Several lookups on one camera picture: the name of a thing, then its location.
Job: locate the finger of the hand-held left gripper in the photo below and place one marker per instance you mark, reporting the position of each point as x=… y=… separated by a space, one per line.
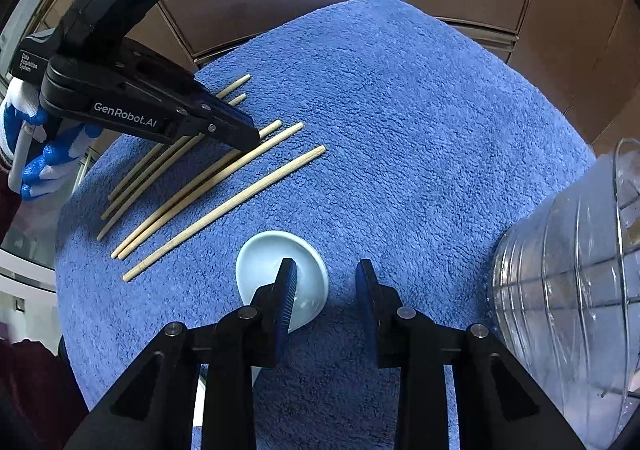
x=225 y=122

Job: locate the pale blue ceramic spoon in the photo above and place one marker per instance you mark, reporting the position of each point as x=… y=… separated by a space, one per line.
x=270 y=255

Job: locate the person's maroon clothing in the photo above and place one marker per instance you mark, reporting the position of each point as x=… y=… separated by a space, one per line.
x=35 y=390

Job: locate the blue terry towel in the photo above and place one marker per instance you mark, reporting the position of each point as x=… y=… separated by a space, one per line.
x=400 y=155

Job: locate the person's left hand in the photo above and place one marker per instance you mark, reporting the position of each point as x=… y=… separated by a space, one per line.
x=55 y=160

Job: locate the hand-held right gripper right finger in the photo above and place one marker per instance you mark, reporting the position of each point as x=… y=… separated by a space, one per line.
x=364 y=300

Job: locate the clear plastic utensil holder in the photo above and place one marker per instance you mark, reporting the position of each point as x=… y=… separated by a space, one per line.
x=560 y=305

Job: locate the bunch of wooden chopsticks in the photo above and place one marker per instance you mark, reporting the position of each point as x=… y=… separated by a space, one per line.
x=315 y=152

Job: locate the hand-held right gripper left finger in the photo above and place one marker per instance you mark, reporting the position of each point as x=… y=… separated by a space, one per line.
x=289 y=295

